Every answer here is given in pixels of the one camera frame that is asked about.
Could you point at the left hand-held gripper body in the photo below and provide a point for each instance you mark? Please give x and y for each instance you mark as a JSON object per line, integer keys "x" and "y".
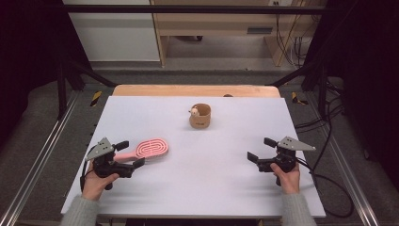
{"x": 103, "y": 150}

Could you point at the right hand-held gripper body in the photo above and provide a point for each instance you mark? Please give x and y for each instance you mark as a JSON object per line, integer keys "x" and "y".
{"x": 290, "y": 144}

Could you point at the pink hairbrush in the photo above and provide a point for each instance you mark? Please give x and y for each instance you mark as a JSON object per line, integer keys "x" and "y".
{"x": 152, "y": 148}

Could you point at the brown cup with small figure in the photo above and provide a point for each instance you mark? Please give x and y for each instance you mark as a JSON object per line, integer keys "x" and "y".
{"x": 200, "y": 121}

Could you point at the person's left hand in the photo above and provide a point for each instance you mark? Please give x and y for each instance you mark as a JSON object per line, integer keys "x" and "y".
{"x": 94, "y": 186}

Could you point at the person's right hand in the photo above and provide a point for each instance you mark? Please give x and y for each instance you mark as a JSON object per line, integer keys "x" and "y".
{"x": 290, "y": 182}

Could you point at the wooden table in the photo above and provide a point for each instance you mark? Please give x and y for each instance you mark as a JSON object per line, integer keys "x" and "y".
{"x": 175, "y": 90}

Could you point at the dark curtain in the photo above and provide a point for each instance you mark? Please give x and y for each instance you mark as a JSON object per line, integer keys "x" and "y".
{"x": 370, "y": 78}
{"x": 28, "y": 56}

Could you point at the white cabinet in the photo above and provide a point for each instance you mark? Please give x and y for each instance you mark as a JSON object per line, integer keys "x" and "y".
{"x": 119, "y": 37}

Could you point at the light wooden desk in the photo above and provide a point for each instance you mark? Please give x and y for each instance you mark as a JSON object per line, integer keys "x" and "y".
{"x": 213, "y": 23}

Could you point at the black metal frame stand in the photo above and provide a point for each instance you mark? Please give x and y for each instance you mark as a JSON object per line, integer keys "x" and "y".
{"x": 62, "y": 91}
{"x": 321, "y": 91}

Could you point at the aluminium rail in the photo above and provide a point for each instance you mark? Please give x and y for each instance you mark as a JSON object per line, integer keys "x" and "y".
{"x": 348, "y": 175}
{"x": 40, "y": 153}

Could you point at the black horizontal frame bar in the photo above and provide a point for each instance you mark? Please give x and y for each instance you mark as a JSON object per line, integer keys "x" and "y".
{"x": 188, "y": 9}

